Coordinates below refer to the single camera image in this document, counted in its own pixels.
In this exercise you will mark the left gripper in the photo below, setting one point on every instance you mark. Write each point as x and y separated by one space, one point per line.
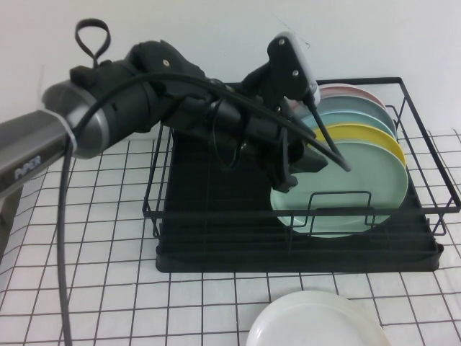
268 144

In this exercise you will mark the mint green plate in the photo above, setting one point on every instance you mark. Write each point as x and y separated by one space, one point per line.
360 173

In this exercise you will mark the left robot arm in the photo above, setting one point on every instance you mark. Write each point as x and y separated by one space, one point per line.
144 108

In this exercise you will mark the light blue plate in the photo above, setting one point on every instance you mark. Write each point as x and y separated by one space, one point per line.
356 117

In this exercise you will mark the yellow plate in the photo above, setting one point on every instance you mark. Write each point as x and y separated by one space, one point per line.
374 136

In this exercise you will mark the light green plate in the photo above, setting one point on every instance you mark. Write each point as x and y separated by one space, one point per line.
356 104

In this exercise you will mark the pink plate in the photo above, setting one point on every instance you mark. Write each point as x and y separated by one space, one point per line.
351 89

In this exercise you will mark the white plate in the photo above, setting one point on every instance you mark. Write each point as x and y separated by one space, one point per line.
317 320

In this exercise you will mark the black plastic drip tray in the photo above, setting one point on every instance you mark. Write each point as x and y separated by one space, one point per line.
223 216

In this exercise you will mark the white grid tablecloth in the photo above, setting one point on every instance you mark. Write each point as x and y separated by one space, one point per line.
108 252

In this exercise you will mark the white zip tie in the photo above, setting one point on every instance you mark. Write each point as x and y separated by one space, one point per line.
68 131

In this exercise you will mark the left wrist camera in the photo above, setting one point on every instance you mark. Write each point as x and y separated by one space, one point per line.
286 68

